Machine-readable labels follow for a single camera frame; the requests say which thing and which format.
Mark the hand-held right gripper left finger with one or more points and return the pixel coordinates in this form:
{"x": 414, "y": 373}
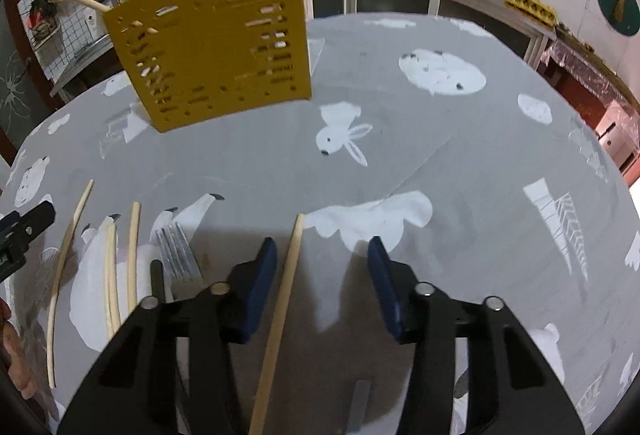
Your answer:
{"x": 260, "y": 275}

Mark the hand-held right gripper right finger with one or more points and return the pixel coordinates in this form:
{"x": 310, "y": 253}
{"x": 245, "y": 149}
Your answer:
{"x": 382, "y": 280}

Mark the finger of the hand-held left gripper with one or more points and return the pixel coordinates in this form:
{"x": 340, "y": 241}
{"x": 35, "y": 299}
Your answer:
{"x": 22, "y": 230}

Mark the yellow perforated utensil holder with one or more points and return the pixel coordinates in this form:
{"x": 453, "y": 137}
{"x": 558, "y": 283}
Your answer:
{"x": 210, "y": 40}

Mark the person's left hand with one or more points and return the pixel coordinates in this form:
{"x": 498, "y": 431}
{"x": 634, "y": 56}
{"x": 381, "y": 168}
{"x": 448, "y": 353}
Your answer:
{"x": 17, "y": 360}

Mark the silver metal fork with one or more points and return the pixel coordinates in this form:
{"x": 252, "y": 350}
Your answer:
{"x": 175, "y": 255}

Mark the brown glass panel door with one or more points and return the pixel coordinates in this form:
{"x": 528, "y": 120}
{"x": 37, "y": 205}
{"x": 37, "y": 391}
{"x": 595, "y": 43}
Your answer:
{"x": 10, "y": 80}

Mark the steel kitchen sink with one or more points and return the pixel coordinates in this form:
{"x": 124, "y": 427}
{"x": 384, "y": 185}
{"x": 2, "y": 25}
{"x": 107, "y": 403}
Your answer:
{"x": 80, "y": 62}

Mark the red side cabinet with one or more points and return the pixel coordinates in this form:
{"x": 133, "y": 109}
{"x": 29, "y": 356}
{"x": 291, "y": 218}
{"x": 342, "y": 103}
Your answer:
{"x": 585, "y": 80}

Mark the yellow egg tray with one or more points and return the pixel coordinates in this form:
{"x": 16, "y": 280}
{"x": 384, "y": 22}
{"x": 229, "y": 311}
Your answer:
{"x": 530, "y": 6}

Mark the green round board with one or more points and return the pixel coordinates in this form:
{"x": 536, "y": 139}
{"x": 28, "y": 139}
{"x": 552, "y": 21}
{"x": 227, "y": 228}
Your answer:
{"x": 612, "y": 0}

